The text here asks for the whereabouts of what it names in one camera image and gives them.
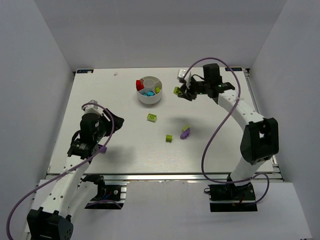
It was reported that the small lime lego brick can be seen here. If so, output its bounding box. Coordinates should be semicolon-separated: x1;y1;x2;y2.
165;134;173;143

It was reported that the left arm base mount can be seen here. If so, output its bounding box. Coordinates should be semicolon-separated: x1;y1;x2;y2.
85;181;128;210

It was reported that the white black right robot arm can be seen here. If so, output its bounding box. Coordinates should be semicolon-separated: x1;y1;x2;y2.
177;63;279;194

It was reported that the purple half-round lego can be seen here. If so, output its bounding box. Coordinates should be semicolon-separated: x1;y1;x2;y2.
180;127;191;140

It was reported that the purple lego brick left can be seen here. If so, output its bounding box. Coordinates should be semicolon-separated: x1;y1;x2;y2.
98;144;107;154

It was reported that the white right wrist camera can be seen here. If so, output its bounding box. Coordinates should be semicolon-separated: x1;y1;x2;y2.
177;68;192;89

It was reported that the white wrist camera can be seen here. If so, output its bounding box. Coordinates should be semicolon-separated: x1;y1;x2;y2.
177;68;192;89
81;99;102;116

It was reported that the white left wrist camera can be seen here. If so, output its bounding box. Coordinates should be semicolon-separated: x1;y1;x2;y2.
81;99;102;116

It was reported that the light green half-round lego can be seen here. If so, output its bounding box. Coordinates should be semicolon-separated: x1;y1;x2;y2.
181;124;190;133

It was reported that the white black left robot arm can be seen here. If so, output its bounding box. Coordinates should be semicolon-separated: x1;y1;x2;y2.
27;105;125;240

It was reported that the white round divided container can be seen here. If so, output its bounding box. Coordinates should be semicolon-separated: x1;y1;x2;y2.
135;76;163;105

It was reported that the light green upturned lego brick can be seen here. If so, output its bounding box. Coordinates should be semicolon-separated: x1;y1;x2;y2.
147;113;157;123

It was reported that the red lego brick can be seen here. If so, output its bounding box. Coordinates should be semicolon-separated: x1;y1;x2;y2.
135;80;143;89

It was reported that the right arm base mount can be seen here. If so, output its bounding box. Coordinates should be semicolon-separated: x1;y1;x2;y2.
204;183;258;213

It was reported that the red lego inside container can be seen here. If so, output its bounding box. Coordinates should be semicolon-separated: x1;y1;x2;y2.
137;85;144;91

